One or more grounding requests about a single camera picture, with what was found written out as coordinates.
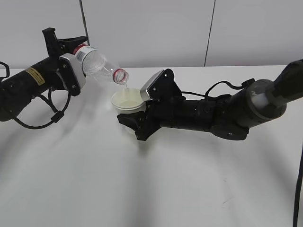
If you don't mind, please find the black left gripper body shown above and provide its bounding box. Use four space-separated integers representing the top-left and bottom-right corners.
42 27 81 96

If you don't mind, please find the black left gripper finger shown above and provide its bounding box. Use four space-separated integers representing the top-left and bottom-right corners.
57 36 87 51

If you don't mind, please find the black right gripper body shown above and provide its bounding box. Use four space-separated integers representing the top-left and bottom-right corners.
135 93 189 141

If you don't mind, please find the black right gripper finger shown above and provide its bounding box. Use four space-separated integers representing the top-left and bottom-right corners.
117 113 144 132

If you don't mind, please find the white paper cup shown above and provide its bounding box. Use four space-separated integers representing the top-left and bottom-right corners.
111 88 146 114

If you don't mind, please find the clear plastic water bottle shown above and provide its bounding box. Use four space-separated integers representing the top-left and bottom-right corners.
73 44 129 85

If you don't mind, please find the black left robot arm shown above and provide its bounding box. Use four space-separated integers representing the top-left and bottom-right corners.
0 27 88 122

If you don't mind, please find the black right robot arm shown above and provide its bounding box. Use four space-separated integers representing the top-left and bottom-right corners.
117 60 303 141

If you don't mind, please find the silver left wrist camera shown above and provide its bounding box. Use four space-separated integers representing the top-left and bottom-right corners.
59 53 86 90

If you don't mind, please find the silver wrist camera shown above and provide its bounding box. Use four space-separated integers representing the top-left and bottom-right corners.
139 69 183 103
59 53 86 90

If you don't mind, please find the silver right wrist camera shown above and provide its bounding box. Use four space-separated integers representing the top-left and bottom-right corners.
139 69 183 103

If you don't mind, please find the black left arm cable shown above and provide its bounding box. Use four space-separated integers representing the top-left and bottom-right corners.
0 61 71 130

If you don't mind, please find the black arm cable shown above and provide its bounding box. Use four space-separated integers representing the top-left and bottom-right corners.
0 61 71 130
182 81 249 99

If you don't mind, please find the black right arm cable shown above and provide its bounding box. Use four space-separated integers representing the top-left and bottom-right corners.
182 81 249 99

